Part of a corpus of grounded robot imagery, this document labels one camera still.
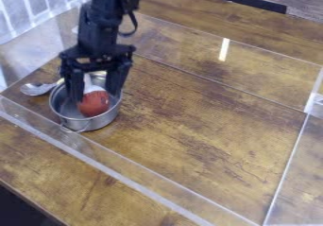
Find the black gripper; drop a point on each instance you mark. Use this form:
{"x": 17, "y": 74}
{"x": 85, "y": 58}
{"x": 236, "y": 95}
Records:
{"x": 78, "y": 61}

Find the red plush mushroom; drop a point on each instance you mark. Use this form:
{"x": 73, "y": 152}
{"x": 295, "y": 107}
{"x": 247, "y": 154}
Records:
{"x": 94, "y": 99}

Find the silver metal pot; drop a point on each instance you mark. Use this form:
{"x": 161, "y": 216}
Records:
{"x": 64, "y": 107}

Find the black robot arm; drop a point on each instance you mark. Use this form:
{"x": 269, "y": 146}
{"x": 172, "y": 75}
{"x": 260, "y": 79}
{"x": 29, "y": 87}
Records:
{"x": 104, "y": 20}

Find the black bar in background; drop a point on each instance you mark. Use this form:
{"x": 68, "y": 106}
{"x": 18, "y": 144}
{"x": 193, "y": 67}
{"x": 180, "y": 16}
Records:
{"x": 261, "y": 4}

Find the spoon with yellow-green handle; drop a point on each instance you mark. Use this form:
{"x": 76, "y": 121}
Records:
{"x": 37, "y": 89}

